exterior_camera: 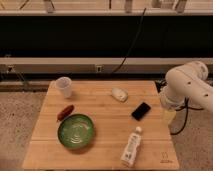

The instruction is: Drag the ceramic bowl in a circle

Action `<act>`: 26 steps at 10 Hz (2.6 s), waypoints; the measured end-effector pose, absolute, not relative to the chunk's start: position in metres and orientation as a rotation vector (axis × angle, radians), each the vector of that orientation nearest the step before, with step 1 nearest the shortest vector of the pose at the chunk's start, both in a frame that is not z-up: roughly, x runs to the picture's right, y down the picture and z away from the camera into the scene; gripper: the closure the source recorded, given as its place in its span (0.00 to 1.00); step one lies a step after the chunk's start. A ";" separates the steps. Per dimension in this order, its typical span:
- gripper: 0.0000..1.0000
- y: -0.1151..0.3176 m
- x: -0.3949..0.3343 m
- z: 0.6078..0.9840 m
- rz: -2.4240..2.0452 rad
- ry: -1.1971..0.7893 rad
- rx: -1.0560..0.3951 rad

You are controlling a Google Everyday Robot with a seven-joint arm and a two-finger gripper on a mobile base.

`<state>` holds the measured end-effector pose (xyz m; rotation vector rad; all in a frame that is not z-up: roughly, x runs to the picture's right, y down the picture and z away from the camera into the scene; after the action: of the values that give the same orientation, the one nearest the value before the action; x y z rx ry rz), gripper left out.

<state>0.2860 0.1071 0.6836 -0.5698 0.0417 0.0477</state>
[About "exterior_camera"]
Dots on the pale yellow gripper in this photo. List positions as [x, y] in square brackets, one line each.
[168, 116]

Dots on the green ceramic bowl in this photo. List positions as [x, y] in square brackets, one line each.
[76, 131]

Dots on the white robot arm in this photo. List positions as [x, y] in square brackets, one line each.
[186, 81]

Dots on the black smartphone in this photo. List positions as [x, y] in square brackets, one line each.
[140, 111]

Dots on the white computer mouse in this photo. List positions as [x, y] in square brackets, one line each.
[119, 94]

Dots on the white plastic bottle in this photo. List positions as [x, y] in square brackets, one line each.
[130, 151]

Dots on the brown sausage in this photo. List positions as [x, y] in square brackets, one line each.
[65, 112]

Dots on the clear plastic cup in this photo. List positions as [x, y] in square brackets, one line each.
[64, 85]

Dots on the white wall outlet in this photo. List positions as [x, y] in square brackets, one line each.
[99, 69]

